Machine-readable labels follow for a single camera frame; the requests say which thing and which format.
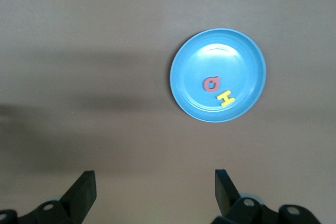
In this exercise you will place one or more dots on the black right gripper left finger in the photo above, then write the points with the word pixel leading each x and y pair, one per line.
pixel 78 197

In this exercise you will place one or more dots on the yellow uppercase letter H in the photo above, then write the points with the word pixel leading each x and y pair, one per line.
pixel 225 98

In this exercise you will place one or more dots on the red uppercase letter Q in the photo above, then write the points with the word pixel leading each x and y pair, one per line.
pixel 211 87

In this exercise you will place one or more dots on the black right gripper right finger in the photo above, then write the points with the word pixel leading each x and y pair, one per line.
pixel 227 200

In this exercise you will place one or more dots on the blue plate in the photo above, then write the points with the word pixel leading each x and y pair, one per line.
pixel 236 58

